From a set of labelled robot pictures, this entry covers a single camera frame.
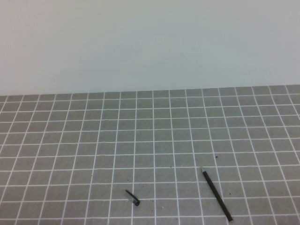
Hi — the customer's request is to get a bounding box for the black pen with silver tip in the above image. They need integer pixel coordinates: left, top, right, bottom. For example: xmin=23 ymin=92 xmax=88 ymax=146
xmin=201 ymin=166 xmax=234 ymax=223

